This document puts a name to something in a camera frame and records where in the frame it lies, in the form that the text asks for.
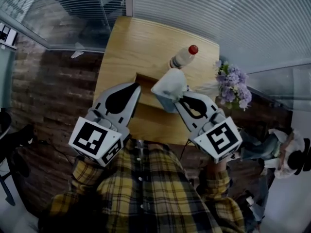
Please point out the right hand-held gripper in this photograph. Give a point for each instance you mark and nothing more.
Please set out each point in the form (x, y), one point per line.
(221, 139)

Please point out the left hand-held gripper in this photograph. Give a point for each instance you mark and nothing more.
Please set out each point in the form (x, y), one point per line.
(90, 139)

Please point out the wooden box with plastic bag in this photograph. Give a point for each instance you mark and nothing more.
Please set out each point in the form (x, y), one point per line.
(145, 91)

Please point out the soft tissue pack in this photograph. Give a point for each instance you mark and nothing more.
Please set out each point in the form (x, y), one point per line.
(170, 84)

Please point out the person's right forearm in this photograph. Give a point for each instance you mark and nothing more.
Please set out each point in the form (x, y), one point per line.
(216, 178)

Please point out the person's left forearm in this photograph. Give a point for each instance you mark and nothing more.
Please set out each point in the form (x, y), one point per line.
(87, 172)

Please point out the small flower bouquet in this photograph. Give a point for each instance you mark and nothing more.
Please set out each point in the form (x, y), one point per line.
(233, 86)

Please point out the red cap water bottle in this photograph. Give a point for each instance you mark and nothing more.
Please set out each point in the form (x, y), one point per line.
(182, 57)

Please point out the white paper scrap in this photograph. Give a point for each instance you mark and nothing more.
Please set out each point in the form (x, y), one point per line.
(77, 53)

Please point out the person's yellow plaid shirt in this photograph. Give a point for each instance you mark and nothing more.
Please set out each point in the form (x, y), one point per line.
(150, 190)

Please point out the black swivel chair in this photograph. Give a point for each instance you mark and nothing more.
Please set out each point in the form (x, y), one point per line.
(22, 135)

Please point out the clear plastic bottle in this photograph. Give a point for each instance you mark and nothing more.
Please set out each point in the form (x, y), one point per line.
(253, 207)

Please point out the black and white wall sign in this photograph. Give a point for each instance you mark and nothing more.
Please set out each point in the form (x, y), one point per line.
(7, 34)

